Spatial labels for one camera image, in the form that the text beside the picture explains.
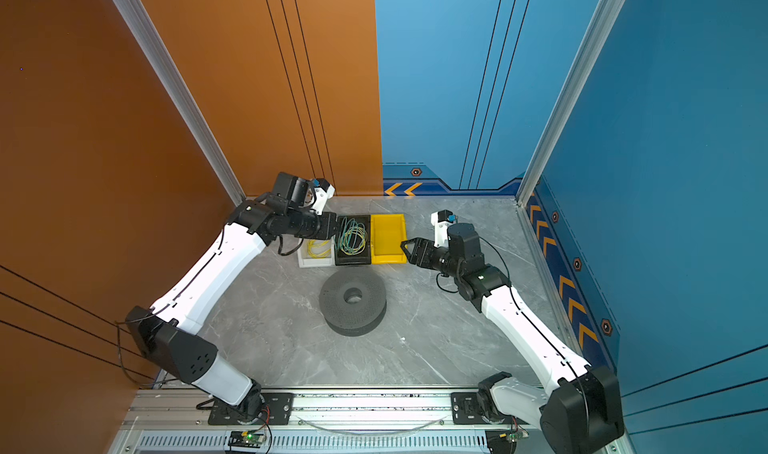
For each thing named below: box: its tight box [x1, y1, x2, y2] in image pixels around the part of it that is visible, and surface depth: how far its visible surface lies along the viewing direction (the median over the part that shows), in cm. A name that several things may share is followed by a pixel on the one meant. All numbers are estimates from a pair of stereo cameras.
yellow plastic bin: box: [370, 214, 408, 265], surface depth 106 cm
